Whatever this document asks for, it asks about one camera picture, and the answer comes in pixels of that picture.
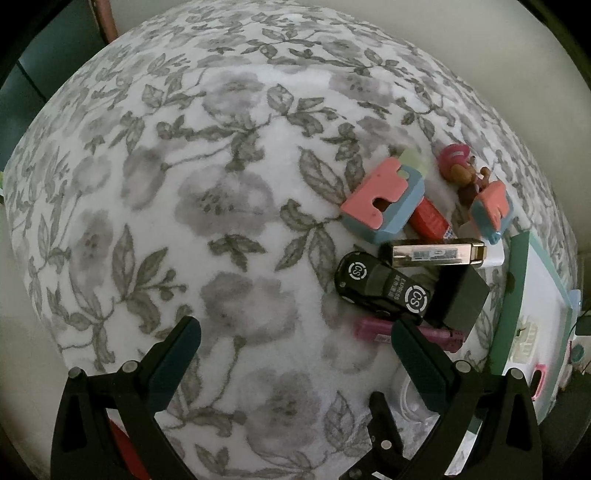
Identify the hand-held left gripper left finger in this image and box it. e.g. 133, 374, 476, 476
51, 316, 204, 480

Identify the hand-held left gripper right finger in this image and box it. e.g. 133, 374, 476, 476
390, 318, 544, 480

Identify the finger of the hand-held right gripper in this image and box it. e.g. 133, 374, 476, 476
339, 391, 408, 480

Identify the pink tube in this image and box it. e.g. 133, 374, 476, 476
355, 315, 465, 354

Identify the black charger cube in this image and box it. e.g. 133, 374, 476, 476
422, 265, 490, 337

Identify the black toy car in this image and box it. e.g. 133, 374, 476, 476
335, 250, 435, 324

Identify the white and gold rectangular case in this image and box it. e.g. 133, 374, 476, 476
379, 239, 486, 268

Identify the teal and white box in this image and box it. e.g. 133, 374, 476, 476
487, 231, 583, 418

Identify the large pink and blue toy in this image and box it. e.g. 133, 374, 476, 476
342, 148, 426, 244

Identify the red object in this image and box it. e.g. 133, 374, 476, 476
108, 413, 145, 480

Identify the pink plastic clip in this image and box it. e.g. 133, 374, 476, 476
531, 362, 548, 398

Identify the red tube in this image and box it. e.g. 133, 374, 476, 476
412, 196, 455, 241

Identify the grey floral blanket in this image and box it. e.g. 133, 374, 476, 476
2, 0, 578, 480

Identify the small pink and blue toy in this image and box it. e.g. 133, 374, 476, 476
471, 180, 514, 244

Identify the pink hat figurine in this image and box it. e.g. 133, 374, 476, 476
436, 143, 492, 206

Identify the dark teal cabinet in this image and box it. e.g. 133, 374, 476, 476
0, 44, 61, 153

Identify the wooden bedpost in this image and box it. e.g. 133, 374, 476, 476
91, 0, 118, 44

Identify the white cable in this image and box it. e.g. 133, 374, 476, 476
392, 369, 444, 422

